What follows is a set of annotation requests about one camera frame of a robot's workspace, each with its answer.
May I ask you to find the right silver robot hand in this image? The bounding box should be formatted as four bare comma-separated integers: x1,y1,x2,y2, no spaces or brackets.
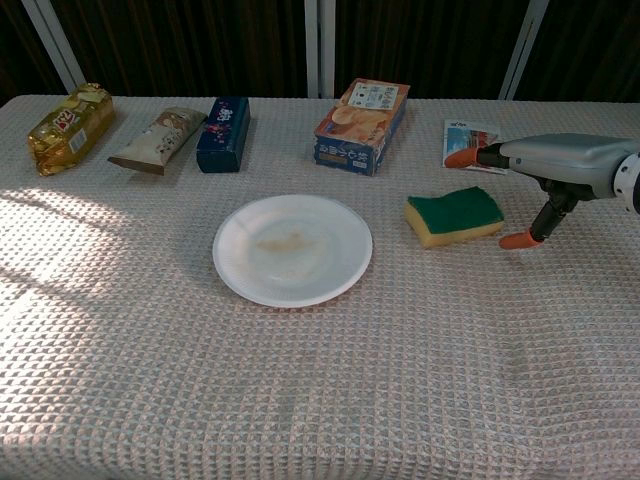
444,132,640,250

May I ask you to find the green yellow sponge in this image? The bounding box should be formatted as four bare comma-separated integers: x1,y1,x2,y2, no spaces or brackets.
404,186,505,250

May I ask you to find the white paper plate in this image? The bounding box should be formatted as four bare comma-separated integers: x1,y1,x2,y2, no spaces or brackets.
212,193,374,308

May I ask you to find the small printed packet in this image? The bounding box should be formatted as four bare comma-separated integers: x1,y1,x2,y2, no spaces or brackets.
441,119,509,176

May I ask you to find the blue orange cookie box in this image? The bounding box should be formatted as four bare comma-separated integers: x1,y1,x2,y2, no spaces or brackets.
313,78,411,177

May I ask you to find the dark blue narrow box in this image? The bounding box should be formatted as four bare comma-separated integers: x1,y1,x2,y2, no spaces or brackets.
195,96,251,174

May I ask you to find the woven beige tablecloth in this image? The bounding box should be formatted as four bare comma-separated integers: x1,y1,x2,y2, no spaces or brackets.
0,94,640,480

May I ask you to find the beige snack bag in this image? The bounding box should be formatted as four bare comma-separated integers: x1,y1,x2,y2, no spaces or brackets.
107,106,208,177

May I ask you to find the gold snack bag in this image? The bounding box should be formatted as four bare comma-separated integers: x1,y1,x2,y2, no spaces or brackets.
26,82,116,177

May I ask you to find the white metal frame post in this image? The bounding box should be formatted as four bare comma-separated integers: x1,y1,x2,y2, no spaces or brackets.
304,0,336,99
498,0,550,101
20,0,87,95

